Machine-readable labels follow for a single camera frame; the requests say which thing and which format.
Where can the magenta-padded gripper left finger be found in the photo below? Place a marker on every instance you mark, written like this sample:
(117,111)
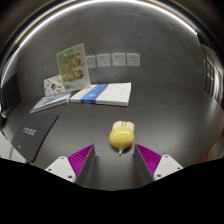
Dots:
(61,166)

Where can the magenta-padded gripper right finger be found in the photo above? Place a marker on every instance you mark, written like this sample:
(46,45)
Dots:
(166,165)

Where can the yellow computer mouse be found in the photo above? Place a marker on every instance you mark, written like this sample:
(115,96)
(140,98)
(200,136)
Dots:
(121,136)

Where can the grey glossy magazine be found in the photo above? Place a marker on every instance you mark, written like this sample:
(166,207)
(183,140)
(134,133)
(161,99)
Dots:
(51,101)

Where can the white card with colourful stickers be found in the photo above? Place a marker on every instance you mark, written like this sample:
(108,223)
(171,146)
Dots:
(53,85)

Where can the white book with blue stripe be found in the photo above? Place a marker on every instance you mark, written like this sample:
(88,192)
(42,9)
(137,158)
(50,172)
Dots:
(110,93)

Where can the black monitor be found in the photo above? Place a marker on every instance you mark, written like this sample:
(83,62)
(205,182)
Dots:
(10,91)

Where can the green menu stand sign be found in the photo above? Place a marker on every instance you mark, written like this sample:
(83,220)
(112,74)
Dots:
(73,66)

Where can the dark framed glass door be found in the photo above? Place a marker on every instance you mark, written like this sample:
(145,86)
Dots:
(213,75)

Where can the white wall socket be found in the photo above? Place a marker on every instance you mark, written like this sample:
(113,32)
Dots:
(91,62)
(103,60)
(133,59)
(118,59)

